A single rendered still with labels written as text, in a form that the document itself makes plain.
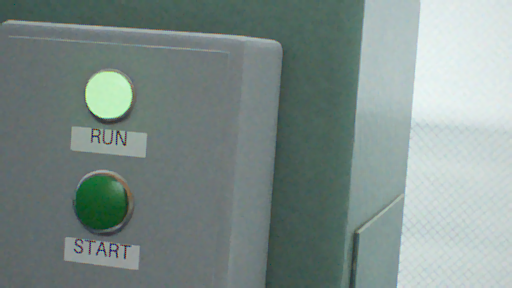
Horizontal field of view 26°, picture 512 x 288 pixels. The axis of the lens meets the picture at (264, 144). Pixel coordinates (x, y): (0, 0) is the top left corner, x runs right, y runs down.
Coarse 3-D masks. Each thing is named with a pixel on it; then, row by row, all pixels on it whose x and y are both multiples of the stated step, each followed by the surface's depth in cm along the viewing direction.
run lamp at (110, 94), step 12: (96, 72) 40; (108, 72) 40; (120, 72) 40; (96, 84) 40; (108, 84) 40; (120, 84) 40; (132, 84) 40; (96, 96) 40; (108, 96) 40; (120, 96) 40; (132, 96) 40; (96, 108) 40; (108, 108) 40; (120, 108) 40; (132, 108) 40; (108, 120) 40
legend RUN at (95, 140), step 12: (72, 132) 41; (84, 132) 41; (96, 132) 41; (108, 132) 40; (120, 132) 40; (132, 132) 40; (72, 144) 41; (84, 144) 41; (96, 144) 41; (108, 144) 40; (120, 144) 40; (132, 144) 40; (144, 144) 40; (144, 156) 40
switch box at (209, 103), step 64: (0, 64) 42; (64, 64) 41; (128, 64) 40; (192, 64) 40; (256, 64) 41; (0, 128) 42; (64, 128) 41; (128, 128) 40; (192, 128) 40; (256, 128) 42; (0, 192) 42; (64, 192) 41; (192, 192) 40; (256, 192) 42; (0, 256) 42; (192, 256) 40; (256, 256) 43
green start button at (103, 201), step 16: (96, 176) 40; (112, 176) 40; (80, 192) 40; (96, 192) 40; (112, 192) 40; (128, 192) 40; (80, 208) 40; (96, 208) 40; (112, 208) 40; (128, 208) 40; (96, 224) 40; (112, 224) 40
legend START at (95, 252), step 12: (72, 240) 41; (84, 240) 41; (96, 240) 41; (72, 252) 41; (84, 252) 41; (96, 252) 41; (108, 252) 41; (120, 252) 41; (132, 252) 41; (96, 264) 41; (108, 264) 41; (120, 264) 41; (132, 264) 41
